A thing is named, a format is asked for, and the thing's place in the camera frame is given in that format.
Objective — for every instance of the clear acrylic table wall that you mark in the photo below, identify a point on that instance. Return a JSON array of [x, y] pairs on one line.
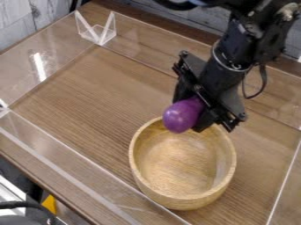
[[85, 186]]

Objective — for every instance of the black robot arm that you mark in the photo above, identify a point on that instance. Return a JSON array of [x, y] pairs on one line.
[[259, 22]]

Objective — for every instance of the clear acrylic corner bracket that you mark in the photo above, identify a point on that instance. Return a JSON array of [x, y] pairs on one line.
[[99, 34]]

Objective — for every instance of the brown wooden bowl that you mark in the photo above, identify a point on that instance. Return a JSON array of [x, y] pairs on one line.
[[182, 170]]

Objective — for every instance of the purple toy eggplant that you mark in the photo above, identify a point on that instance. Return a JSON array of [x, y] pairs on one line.
[[182, 114]]

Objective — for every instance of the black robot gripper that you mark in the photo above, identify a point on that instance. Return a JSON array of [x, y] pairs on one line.
[[216, 80]]

